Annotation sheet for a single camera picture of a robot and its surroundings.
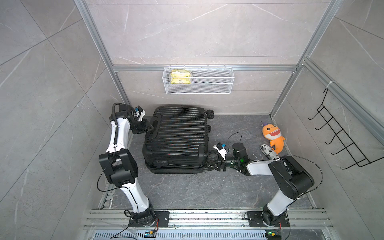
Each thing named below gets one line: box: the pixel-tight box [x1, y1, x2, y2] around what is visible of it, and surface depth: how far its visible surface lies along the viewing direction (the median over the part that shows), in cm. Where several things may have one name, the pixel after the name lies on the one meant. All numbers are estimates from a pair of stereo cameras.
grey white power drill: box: [260, 143, 280, 160], surface depth 99 cm
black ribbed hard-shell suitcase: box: [142, 105, 215, 174], surface depth 83 cm
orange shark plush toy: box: [261, 123, 285, 155], surface depth 102 cm
